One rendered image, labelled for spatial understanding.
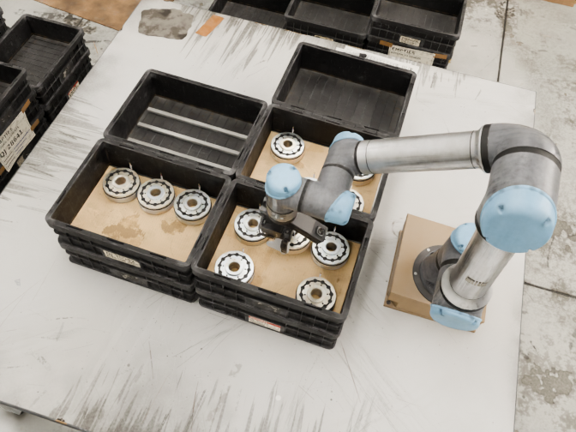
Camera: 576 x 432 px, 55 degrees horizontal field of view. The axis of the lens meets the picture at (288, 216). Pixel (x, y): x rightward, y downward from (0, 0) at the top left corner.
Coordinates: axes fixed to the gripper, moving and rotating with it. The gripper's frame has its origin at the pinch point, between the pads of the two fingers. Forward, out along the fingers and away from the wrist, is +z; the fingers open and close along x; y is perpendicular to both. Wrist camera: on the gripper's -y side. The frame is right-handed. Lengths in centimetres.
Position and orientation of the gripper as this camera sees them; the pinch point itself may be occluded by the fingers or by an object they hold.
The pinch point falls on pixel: (290, 243)
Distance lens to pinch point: 146.0
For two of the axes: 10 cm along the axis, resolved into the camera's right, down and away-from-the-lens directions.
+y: -9.5, -2.9, 1.2
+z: -0.1, 4.3, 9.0
